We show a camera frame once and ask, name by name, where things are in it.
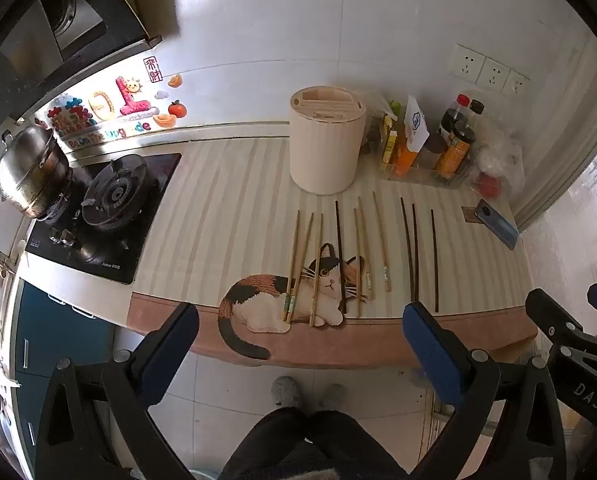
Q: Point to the dark brown chopstick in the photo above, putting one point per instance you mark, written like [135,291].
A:
[408,247]
[434,260]
[416,252]
[340,255]

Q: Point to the person's legs in black trousers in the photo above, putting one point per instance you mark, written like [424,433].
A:
[303,445]

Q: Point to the white plastic bag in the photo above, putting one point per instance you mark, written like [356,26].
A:
[500,157]

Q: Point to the wooden chopstick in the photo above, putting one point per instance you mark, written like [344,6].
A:
[366,247]
[292,265]
[301,267]
[381,240]
[317,270]

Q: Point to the black glass gas stove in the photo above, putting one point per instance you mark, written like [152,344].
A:
[123,255]

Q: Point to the frosted window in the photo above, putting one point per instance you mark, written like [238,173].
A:
[578,240]

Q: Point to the grey fluffy slipper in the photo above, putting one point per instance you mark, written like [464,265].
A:
[333,396]
[286,391]

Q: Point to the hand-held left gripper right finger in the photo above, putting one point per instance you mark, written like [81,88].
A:
[433,350]

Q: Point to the yellow green carton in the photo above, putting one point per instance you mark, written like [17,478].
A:
[388,145]

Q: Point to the colourful letter wall sticker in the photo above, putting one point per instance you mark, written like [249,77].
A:
[123,100]

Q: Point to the brown wall cabinet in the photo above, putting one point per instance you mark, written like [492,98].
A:
[148,0]

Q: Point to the black range hood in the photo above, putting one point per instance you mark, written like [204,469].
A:
[28,35]

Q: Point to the red persimmon wall sticker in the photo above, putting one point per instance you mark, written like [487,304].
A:
[177,109]

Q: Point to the white packet with blue logo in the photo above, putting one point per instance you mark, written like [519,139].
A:
[417,122]

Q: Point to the orange label dark bottle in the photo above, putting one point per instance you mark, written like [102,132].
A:
[456,152]

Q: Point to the red tomato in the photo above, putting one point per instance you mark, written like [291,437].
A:
[489,186]

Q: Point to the blue smartphone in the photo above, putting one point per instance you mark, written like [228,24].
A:
[500,225]

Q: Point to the clear plastic bag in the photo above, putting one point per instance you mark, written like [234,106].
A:
[378,107]

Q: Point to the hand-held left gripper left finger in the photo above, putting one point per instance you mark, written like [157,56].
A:
[171,350]

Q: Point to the gold ingot wall sticker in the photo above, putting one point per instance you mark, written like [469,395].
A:
[164,120]

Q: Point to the clear plastic tray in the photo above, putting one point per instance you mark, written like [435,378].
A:
[428,176]

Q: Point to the white wall socket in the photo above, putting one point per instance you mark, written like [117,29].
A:
[517,83]
[494,75]
[467,63]

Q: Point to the red cap dark bottle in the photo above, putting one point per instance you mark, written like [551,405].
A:
[453,112]

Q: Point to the dark lid glass jar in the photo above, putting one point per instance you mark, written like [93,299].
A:
[432,147]

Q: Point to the cream round utensil holder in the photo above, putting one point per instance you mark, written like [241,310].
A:
[323,155]

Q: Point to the stainless steel pot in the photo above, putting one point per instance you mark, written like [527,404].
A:
[28,170]

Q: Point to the red seal wall sticker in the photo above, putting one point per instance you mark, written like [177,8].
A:
[153,69]

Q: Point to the blue base cabinet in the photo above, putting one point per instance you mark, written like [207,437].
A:
[38,340]

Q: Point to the metal stove knob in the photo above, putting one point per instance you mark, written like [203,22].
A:
[56,234]
[69,238]

